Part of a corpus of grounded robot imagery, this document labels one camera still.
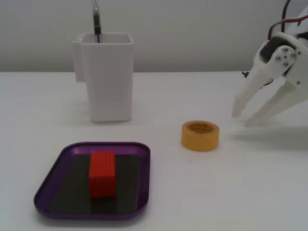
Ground white plastic pen holder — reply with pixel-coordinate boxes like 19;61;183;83
71;33;134;123

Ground purple metal tray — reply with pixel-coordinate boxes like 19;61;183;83
33;141;151;220

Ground red ribbed cube block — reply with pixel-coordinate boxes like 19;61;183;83
88;151;116;199

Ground red black robot cable bundle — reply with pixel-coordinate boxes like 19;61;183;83
242;0;306;90

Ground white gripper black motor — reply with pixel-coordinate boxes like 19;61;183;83
231;31;308;128

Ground black clear ballpoint pen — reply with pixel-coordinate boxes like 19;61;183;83
92;0;103;44

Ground yellow tape roll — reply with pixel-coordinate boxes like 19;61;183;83
180;120;220;152

